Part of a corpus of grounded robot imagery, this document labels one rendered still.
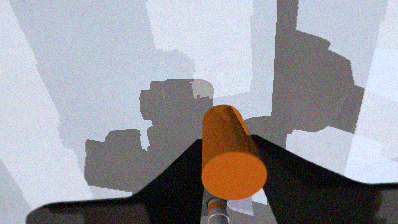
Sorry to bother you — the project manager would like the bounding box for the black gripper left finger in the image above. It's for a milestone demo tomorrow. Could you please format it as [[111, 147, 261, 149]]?
[[25, 139, 204, 224]]

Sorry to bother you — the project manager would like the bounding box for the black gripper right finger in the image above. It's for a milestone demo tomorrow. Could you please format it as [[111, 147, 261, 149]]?
[[251, 134, 398, 224]]

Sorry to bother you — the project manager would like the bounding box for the grey block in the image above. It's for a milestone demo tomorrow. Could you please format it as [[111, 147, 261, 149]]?
[[200, 187, 255, 224]]

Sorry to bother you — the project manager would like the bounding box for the orange translucent cylinder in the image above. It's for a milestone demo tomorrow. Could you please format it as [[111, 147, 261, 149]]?
[[202, 104, 267, 200]]

